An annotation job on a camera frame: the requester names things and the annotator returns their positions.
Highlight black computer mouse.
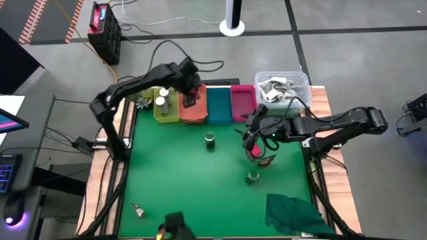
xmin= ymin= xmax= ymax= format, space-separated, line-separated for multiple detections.
xmin=3 ymin=193 xmax=26 ymax=227

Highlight teal plastic bin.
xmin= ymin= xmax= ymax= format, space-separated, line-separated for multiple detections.
xmin=206 ymin=87 xmax=234 ymax=125

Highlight green lid spice jar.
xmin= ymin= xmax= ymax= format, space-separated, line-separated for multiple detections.
xmin=204 ymin=131 xmax=216 ymax=151
xmin=246 ymin=169 xmax=261 ymax=186

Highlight grey desk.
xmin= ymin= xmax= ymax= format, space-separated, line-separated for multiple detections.
xmin=0 ymin=94 xmax=56 ymax=201

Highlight black equipment with cables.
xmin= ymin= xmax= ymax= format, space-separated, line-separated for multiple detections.
xmin=396 ymin=93 xmax=427 ymax=137

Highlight yellow-green plastic bin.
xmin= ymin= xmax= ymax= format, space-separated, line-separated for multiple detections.
xmin=153 ymin=86 xmax=180 ymax=123

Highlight small grey spice packet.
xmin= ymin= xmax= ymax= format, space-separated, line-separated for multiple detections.
xmin=130 ymin=203 xmax=146 ymax=219

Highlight grey white crumpled cloths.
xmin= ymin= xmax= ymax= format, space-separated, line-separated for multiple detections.
xmin=259 ymin=76 xmax=298 ymax=104

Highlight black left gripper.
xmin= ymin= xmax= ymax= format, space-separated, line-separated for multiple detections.
xmin=179 ymin=57 xmax=203 ymax=109

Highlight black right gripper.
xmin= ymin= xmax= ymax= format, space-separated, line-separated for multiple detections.
xmin=242 ymin=103 xmax=292 ymax=160

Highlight white floor cable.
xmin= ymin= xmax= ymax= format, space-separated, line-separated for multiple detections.
xmin=121 ymin=0 xmax=222 ymax=27

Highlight small artificial green plant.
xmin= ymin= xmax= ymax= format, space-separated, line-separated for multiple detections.
xmin=128 ymin=89 xmax=155 ymax=110

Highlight black power adapter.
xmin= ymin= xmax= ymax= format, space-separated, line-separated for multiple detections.
xmin=73 ymin=135 xmax=95 ymax=155

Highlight yellow floor cable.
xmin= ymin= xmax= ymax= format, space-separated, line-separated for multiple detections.
xmin=53 ymin=0 xmax=119 ymax=86

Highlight green felt table mat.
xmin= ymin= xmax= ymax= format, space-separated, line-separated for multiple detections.
xmin=118 ymin=111 xmax=313 ymax=238

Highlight dark blurred object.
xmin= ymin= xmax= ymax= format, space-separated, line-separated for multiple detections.
xmin=157 ymin=211 xmax=198 ymax=240

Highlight black crate with red tool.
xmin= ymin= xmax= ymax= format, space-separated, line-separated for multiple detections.
xmin=87 ymin=1 xmax=122 ymax=66

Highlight backlit keyboard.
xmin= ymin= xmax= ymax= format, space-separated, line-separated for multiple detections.
xmin=0 ymin=154 xmax=23 ymax=195

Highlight pink spice box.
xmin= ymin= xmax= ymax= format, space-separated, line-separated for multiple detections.
xmin=245 ymin=143 xmax=263 ymax=161

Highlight magenta plastic bin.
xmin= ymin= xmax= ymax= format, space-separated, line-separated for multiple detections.
xmin=230 ymin=84 xmax=259 ymax=122

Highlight orange plastic bin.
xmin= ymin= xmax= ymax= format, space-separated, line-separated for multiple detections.
xmin=177 ymin=83 xmax=208 ymax=124

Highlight black panel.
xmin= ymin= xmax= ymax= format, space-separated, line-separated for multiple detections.
xmin=0 ymin=26 xmax=46 ymax=95

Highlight white tower fan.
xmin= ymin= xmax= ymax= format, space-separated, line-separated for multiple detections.
xmin=219 ymin=0 xmax=246 ymax=37

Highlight white paper sheet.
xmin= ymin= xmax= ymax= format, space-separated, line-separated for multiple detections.
xmin=0 ymin=95 xmax=26 ymax=117

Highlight black floor cable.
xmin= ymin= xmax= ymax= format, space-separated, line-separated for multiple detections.
xmin=118 ymin=21 xmax=156 ymax=45

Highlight computer monitor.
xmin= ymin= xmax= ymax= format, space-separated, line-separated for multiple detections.
xmin=0 ymin=108 xmax=30 ymax=135

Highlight dark green folded cloth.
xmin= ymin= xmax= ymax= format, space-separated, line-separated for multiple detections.
xmin=265 ymin=193 xmax=336 ymax=236

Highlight clear plastic storage box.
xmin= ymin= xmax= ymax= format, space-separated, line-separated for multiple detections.
xmin=254 ymin=71 xmax=313 ymax=117

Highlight black power strip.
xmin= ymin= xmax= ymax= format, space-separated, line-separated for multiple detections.
xmin=199 ymin=78 xmax=241 ymax=87

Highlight black metal frame rail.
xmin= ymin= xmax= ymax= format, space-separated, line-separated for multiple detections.
xmin=78 ymin=156 xmax=131 ymax=238
xmin=305 ymin=159 xmax=360 ymax=238

